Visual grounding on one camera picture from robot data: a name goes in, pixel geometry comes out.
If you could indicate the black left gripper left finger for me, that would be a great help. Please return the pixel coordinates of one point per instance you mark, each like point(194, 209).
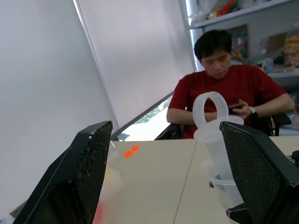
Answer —
point(77, 168)

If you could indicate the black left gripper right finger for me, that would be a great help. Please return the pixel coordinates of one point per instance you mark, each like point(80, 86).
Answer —
point(259, 168)

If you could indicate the empty translucent plastic cup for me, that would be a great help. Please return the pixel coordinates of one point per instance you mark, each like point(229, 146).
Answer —
point(224, 191)

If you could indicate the man's left hand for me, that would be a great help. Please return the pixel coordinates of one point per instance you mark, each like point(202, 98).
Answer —
point(244, 109)

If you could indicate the black rounded object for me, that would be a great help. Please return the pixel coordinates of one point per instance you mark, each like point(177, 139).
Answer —
point(295, 156)

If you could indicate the black wristwatch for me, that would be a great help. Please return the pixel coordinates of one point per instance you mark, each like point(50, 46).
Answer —
point(253, 114)

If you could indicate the small orange plastic piece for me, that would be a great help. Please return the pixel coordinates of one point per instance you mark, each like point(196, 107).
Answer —
point(130, 151)

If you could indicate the black smartphone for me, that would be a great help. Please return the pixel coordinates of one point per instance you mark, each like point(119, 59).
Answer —
point(234, 107)

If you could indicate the man in red shirt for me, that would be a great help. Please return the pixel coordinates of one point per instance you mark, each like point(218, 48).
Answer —
point(236, 81)

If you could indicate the white roller blind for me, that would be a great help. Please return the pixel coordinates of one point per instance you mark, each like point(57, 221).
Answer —
point(42, 81)
point(137, 56)

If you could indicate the yellow red snack packet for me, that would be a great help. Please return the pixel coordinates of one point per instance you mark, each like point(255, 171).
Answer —
point(292, 47)

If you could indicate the colourful picture box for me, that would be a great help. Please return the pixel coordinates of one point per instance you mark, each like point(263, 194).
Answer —
point(240, 44)

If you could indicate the brown cardboard box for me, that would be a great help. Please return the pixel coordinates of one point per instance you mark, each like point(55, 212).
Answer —
point(276, 43)

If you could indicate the grey metal shelf rack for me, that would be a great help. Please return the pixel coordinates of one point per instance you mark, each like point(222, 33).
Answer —
point(257, 14)

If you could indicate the colourful toys pile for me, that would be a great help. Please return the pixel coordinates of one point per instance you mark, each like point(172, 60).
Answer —
point(220, 8)

